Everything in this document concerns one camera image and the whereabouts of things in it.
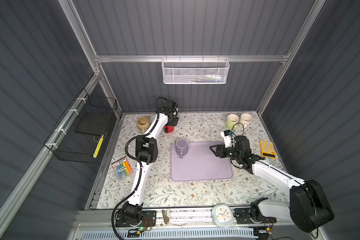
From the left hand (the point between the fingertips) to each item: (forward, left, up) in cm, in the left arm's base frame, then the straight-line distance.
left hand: (172, 121), depth 107 cm
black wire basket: (-26, +45, +20) cm, 56 cm away
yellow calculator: (-24, -63, -6) cm, 68 cm away
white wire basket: (+42, -20, +15) cm, 49 cm away
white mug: (-1, -53, 0) cm, 53 cm away
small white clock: (-60, -24, -4) cm, 65 cm away
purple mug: (-23, -6, +1) cm, 24 cm away
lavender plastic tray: (-29, -17, -10) cm, 35 cm away
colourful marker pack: (-32, +30, -6) cm, 44 cm away
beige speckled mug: (0, +21, -1) cm, 21 cm away
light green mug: (-1, -44, 0) cm, 44 cm away
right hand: (-28, -25, +6) cm, 38 cm away
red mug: (-5, +3, -3) cm, 6 cm away
